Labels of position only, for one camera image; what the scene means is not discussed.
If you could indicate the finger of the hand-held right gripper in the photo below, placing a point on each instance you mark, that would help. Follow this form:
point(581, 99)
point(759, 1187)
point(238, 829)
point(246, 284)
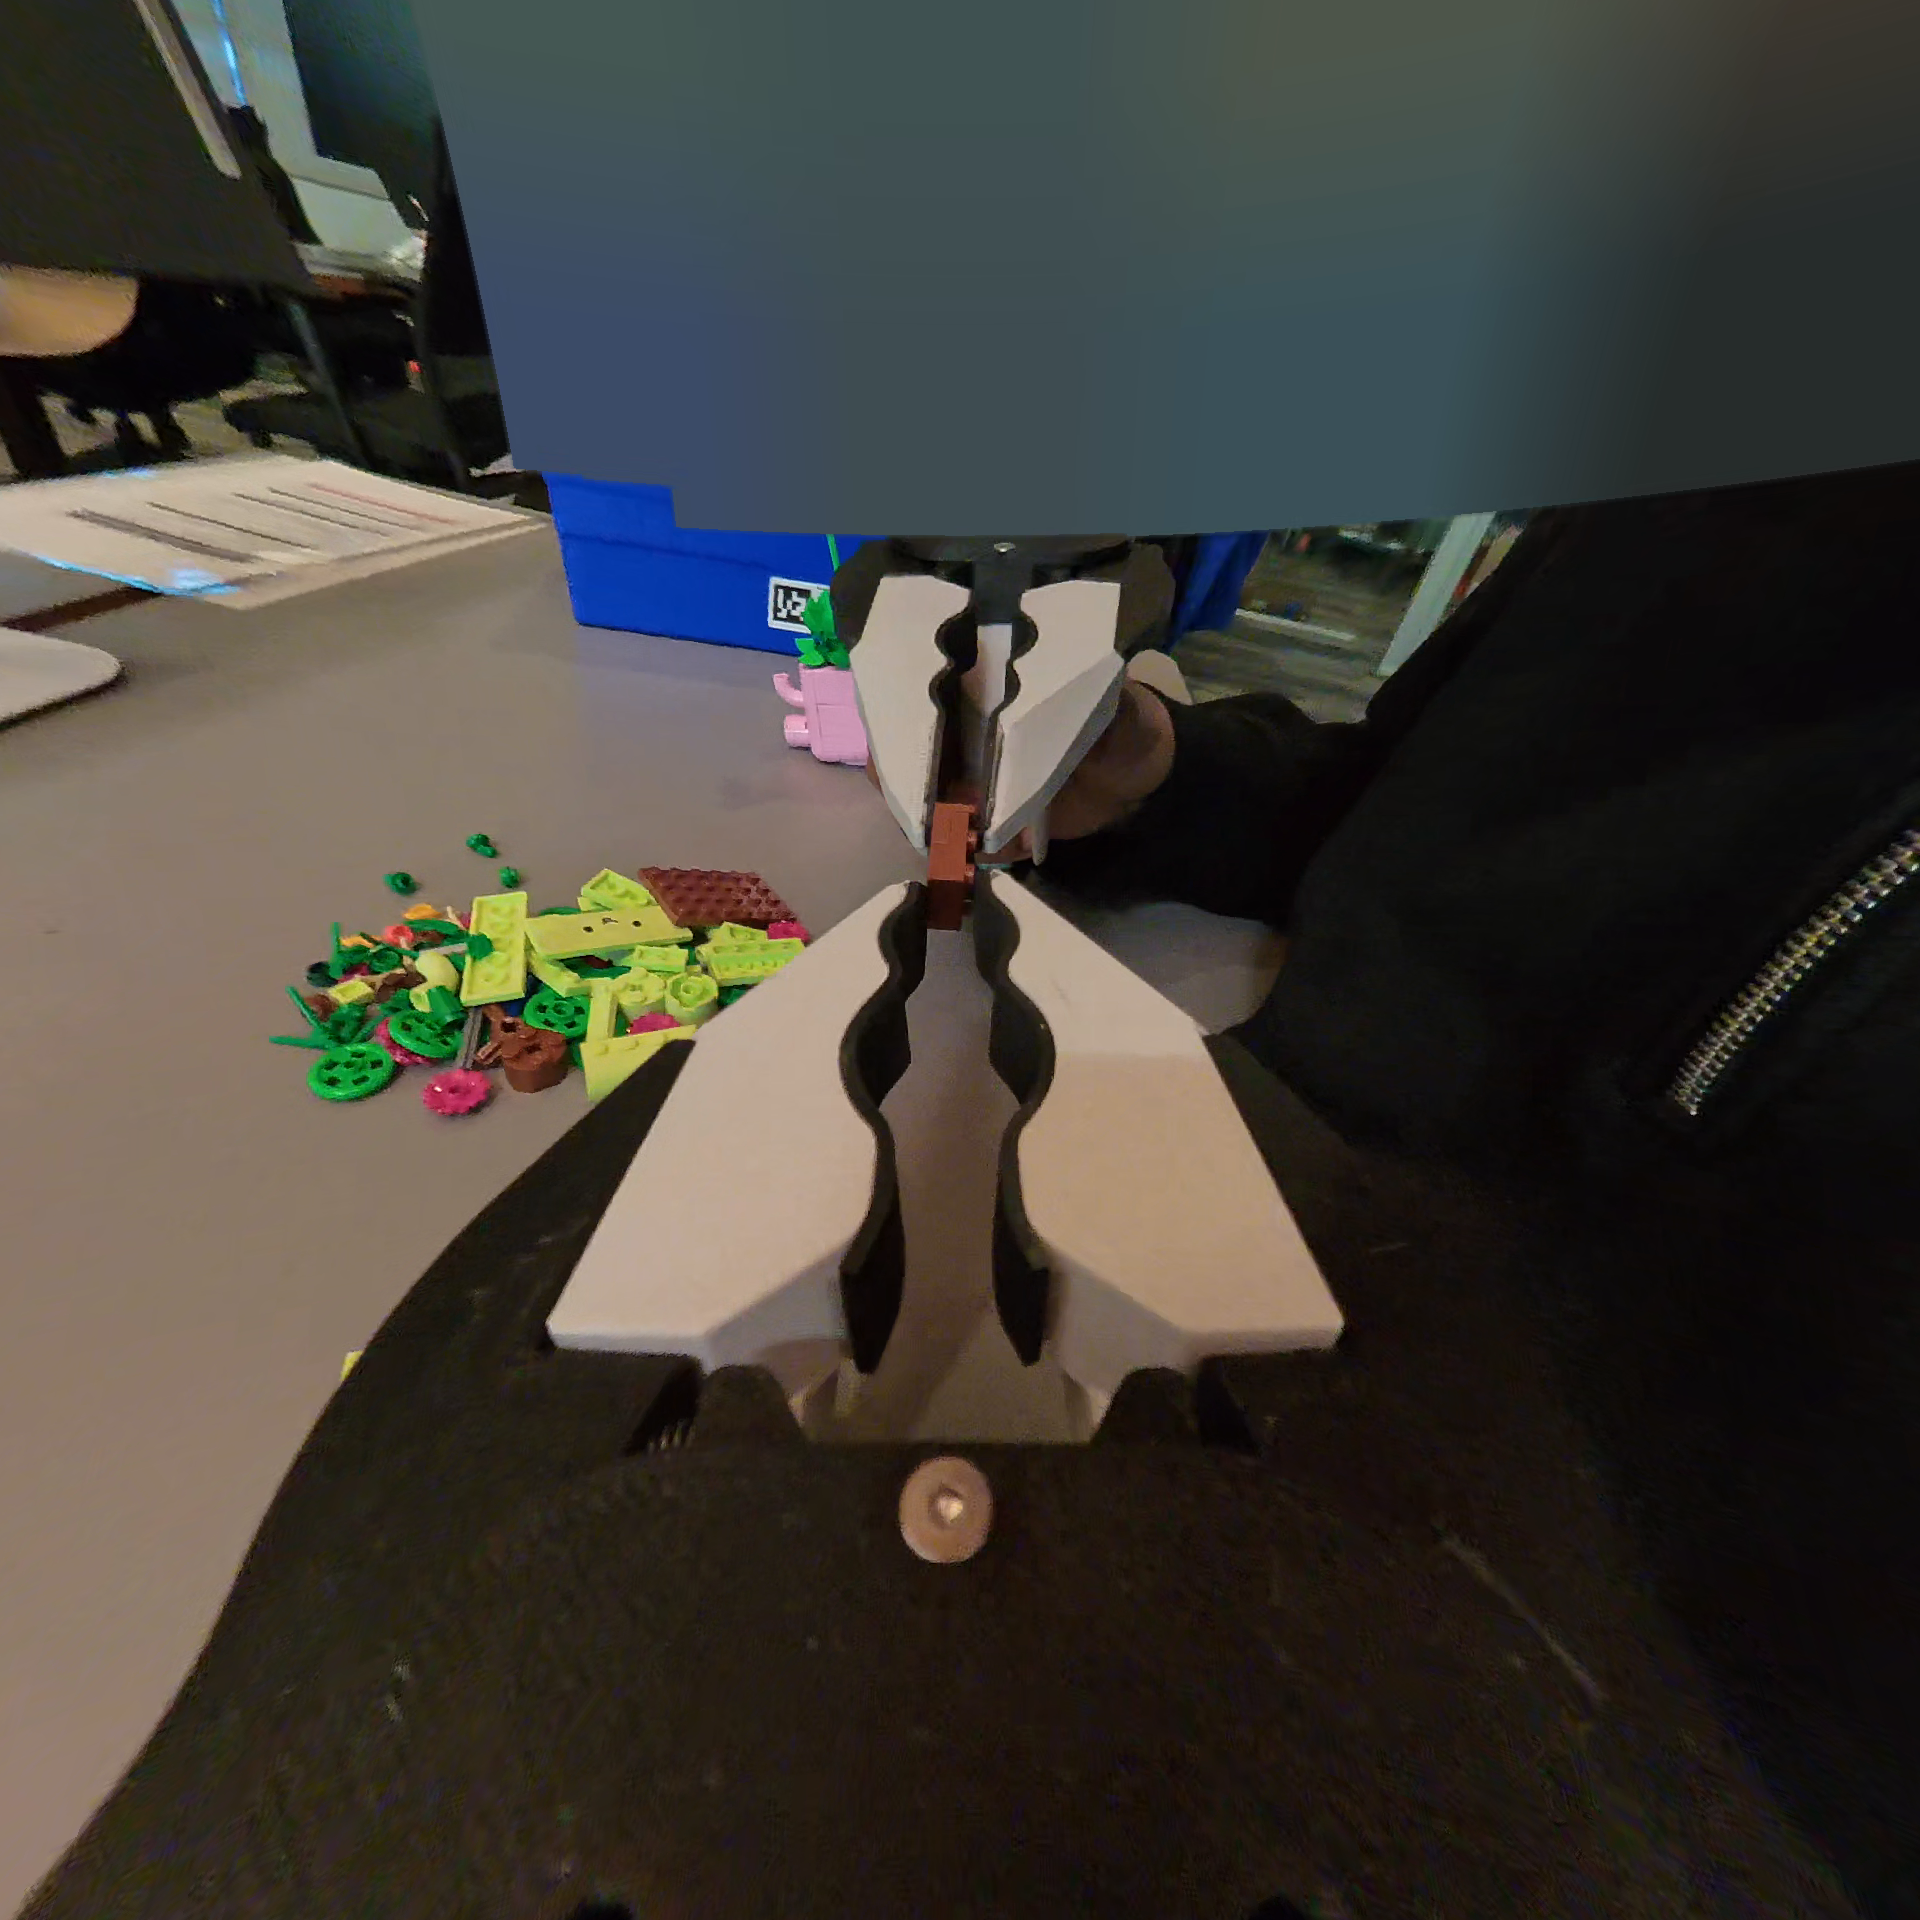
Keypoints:
point(1072, 675)
point(892, 692)

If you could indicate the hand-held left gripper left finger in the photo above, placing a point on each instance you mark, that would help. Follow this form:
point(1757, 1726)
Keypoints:
point(705, 1200)

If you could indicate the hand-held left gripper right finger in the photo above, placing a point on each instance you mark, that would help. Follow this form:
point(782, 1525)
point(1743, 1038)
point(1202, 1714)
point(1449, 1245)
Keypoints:
point(1184, 1200)

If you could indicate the lime curved brick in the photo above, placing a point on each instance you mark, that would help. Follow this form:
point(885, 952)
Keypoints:
point(629, 1062)

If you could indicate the small brown toy brick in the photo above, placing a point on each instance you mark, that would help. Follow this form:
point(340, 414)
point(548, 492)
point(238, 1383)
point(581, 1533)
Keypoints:
point(953, 879)

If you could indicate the brown toy plate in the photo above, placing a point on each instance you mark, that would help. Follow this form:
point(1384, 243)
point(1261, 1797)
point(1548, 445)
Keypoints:
point(720, 898)

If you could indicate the lime face tile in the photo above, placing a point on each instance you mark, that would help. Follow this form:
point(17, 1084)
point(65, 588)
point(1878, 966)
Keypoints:
point(609, 934)

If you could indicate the short lime toy plate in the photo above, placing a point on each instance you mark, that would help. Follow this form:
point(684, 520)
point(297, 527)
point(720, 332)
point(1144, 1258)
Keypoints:
point(616, 893)

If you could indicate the long lime toy plate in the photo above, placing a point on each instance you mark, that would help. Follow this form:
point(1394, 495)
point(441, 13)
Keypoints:
point(495, 946)

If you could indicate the person's right hand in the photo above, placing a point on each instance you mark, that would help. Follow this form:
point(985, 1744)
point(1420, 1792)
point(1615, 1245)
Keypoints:
point(1119, 764)

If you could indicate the pink toy figure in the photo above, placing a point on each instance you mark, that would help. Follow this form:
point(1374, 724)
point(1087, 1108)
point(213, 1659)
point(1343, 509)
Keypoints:
point(826, 720)

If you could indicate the blue storage bin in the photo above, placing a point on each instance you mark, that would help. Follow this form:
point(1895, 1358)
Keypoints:
point(661, 570)

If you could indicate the pile of small toy bricks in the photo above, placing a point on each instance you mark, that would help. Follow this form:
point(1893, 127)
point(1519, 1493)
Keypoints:
point(353, 1074)

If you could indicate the person's black clothing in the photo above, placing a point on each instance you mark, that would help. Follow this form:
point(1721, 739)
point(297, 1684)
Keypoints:
point(1575, 1051)

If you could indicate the laminated instruction sheet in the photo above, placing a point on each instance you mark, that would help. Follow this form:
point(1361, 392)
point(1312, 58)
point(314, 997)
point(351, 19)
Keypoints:
point(255, 518)

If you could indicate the white adjustable stand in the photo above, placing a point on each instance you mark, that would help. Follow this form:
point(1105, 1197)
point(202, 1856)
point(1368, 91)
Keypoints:
point(44, 675)

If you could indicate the dark panel with wooden edge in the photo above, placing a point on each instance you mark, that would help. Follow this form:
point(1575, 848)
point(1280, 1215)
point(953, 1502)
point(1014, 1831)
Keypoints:
point(105, 136)

